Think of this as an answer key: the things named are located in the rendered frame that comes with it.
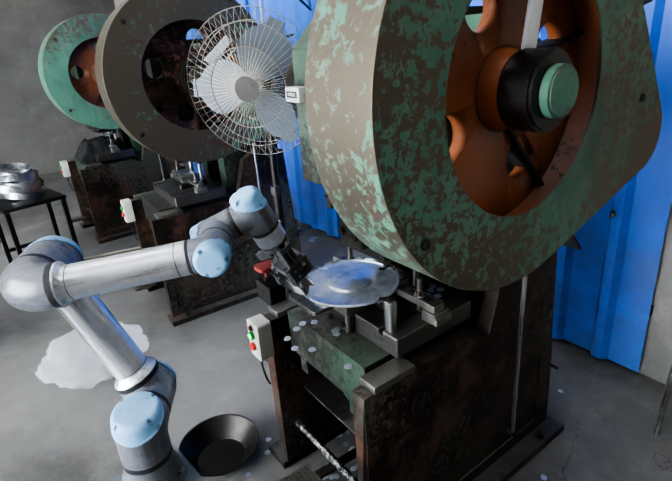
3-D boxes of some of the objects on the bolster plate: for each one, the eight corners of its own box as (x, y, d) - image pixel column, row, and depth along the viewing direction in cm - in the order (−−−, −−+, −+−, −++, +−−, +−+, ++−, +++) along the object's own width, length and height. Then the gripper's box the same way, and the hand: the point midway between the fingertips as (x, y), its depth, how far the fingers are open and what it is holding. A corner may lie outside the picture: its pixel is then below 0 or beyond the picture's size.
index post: (390, 333, 130) (389, 302, 126) (383, 328, 132) (382, 298, 129) (398, 329, 131) (397, 298, 128) (390, 325, 134) (389, 294, 130)
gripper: (270, 258, 115) (308, 314, 127) (297, 234, 118) (332, 290, 130) (252, 248, 122) (290, 302, 134) (278, 225, 125) (313, 280, 137)
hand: (303, 290), depth 133 cm, fingers closed
